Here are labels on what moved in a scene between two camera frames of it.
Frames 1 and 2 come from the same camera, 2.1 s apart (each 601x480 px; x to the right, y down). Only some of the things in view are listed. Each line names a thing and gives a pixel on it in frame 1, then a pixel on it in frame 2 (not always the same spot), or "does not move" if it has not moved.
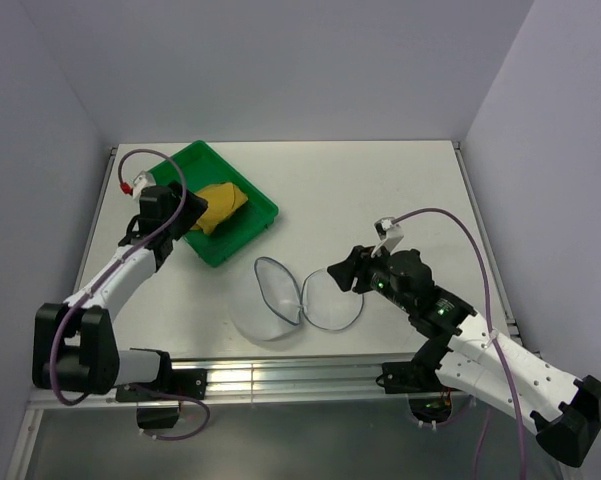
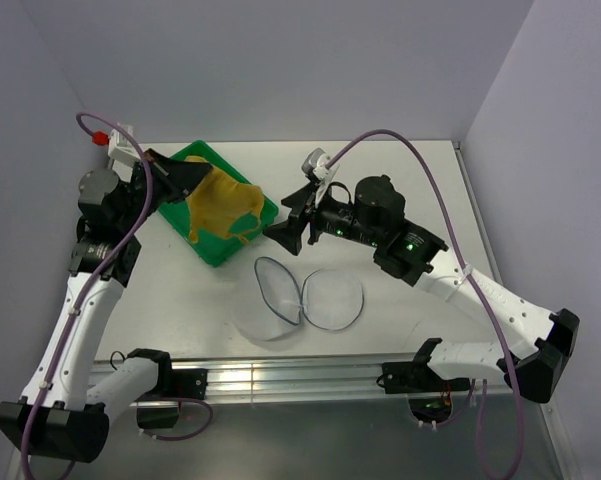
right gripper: [356, 264] -> [288, 232]
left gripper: [193, 209] -> [179, 178]
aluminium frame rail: [335, 381] does not move
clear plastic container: [269, 304] does not move
